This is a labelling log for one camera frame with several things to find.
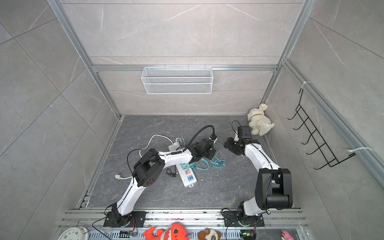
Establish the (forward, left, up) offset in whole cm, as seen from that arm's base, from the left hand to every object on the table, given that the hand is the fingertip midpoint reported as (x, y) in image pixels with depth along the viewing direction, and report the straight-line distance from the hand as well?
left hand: (214, 146), depth 95 cm
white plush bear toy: (+15, -32, +6) cm, 36 cm away
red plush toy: (-45, +23, +3) cm, 50 cm away
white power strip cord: (+10, +44, -5) cm, 45 cm away
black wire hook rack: (-25, -41, +28) cm, 56 cm away
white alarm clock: (-43, +68, -2) cm, 81 cm away
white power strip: (-17, +18, -3) cm, 25 cm away
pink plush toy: (-48, -28, -2) cm, 55 cm away
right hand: (-1, -8, +4) cm, 9 cm away
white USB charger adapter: (-1, +26, +2) cm, 26 cm away
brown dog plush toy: (-46, +8, -2) cm, 47 cm away
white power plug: (-16, +58, -4) cm, 60 cm away
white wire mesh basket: (+39, +23, +24) cm, 51 cm away
